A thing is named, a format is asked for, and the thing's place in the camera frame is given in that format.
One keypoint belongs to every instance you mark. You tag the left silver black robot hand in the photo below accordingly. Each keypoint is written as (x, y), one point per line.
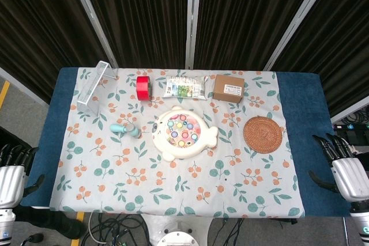
(11, 182)

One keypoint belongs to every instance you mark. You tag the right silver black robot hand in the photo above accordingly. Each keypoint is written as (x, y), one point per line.
(350, 177)

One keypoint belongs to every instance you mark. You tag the teal toy hammer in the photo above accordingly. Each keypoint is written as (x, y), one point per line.
(121, 128)

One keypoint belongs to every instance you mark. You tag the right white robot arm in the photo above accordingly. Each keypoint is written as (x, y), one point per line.
(360, 223)

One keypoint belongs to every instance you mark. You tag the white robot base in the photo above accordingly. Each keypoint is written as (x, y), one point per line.
(178, 231)

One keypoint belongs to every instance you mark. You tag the white fish-shaped toy game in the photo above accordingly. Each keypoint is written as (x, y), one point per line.
(161, 139)

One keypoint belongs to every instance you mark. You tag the black power strip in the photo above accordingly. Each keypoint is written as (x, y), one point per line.
(350, 126)

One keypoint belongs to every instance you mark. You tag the black shoe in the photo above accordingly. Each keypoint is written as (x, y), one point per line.
(63, 226)

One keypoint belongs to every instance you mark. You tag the blue table cover cloth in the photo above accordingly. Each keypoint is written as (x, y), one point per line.
(305, 105)

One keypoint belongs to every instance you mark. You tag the round woven rattan coaster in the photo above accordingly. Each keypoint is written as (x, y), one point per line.
(263, 134)

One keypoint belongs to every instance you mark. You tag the silver metal mesh rack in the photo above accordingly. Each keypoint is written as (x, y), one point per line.
(89, 90)

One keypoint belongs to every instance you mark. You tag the black partition panel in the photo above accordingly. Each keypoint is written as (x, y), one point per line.
(343, 50)
(248, 15)
(144, 15)
(31, 33)

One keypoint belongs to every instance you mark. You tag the brown cardboard box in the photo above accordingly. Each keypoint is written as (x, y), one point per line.
(227, 89)

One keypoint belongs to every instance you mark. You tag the red tape roll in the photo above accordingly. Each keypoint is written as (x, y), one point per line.
(142, 89)

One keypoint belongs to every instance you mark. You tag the floral printed tablecloth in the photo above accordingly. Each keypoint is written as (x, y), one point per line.
(173, 188)

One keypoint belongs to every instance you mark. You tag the printed snack packet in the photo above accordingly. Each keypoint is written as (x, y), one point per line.
(184, 87)

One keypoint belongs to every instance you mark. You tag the silver partition post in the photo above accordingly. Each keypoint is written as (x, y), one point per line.
(191, 18)
(89, 12)
(299, 18)

